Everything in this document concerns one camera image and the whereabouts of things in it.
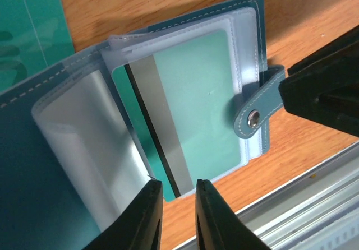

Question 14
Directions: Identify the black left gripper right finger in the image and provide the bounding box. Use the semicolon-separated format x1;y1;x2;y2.
195;179;269;249

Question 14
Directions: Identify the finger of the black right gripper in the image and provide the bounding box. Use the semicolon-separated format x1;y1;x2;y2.
279;27;358;136

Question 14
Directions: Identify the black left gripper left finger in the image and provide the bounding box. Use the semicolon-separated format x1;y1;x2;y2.
85;179;163;249

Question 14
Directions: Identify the teal leather card holder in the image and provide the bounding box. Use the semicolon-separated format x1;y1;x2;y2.
1;0;285;249

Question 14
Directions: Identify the teal card with signature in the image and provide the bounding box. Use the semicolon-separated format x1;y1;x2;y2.
0;0;75;90

